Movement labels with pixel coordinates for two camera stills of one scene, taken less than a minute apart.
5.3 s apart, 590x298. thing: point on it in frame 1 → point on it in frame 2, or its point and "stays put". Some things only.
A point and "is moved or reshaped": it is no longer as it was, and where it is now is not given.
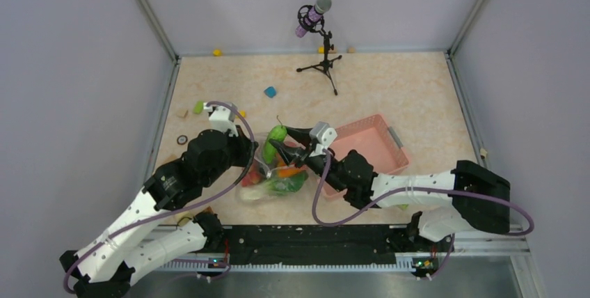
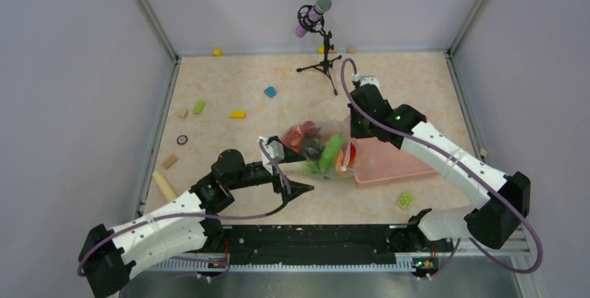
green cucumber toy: (277, 133) is moved or reshaped
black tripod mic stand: (325, 65) stays put
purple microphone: (323, 5) stays put
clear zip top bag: (268, 172) is moved or reshaped
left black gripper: (247, 147) → (298, 189)
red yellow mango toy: (290, 170) is moved or reshaped
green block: (198, 107) stays put
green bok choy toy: (280, 186) is moved or reshaped
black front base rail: (312, 244) stays put
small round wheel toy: (181, 140) stays put
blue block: (270, 92) stays put
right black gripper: (290, 154) → (355, 131)
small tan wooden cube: (181, 113) stays put
